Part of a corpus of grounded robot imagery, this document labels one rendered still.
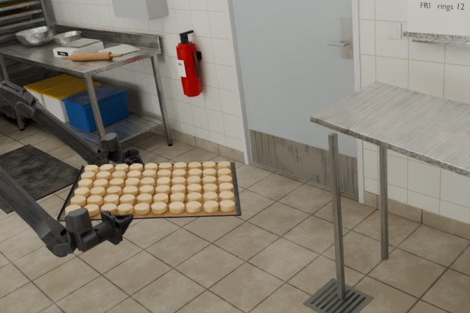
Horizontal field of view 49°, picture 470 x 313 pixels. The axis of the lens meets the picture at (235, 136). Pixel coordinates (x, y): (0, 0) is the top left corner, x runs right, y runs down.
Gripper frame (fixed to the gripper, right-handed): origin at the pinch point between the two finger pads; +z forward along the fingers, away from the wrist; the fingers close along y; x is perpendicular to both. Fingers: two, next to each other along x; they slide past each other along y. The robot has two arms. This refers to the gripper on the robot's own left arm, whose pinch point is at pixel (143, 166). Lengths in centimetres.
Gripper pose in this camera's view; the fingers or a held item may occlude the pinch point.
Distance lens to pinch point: 210.1
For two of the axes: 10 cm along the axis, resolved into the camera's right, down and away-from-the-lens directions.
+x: -6.7, 3.0, -6.8
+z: 7.4, 2.3, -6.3
